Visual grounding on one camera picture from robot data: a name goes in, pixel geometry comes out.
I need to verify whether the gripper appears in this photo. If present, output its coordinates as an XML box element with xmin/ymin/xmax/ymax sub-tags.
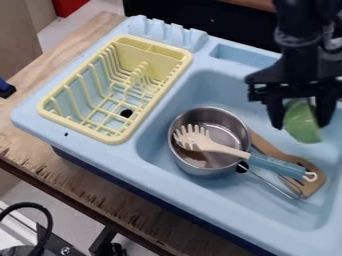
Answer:
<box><xmin>243</xmin><ymin>42</ymin><xmax>342</xmax><ymax>131</ymax></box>

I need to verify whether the green toy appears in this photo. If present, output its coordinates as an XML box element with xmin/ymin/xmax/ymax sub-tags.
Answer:
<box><xmin>281</xmin><ymin>99</ymin><xmax>325</xmax><ymax>145</ymax></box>

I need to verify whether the toy sink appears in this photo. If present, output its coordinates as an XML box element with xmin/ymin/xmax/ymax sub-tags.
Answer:
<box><xmin>9</xmin><ymin>14</ymin><xmax>342</xmax><ymax>256</ymax></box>

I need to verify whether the wooden spatula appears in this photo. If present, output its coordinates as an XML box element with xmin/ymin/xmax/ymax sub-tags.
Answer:
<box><xmin>247</xmin><ymin>128</ymin><xmax>329</xmax><ymax>199</ymax></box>

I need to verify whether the silver pot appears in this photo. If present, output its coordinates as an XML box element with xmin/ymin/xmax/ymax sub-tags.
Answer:
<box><xmin>166</xmin><ymin>106</ymin><xmax>305</xmax><ymax>201</ymax></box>

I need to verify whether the yellow dish rack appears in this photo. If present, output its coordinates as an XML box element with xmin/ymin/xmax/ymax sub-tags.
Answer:
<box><xmin>36</xmin><ymin>34</ymin><xmax>196</xmax><ymax>146</ymax></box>

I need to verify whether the pasta spoon with blue handle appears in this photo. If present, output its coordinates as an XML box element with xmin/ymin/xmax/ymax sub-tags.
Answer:
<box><xmin>172</xmin><ymin>123</ymin><xmax>320</xmax><ymax>184</ymax></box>

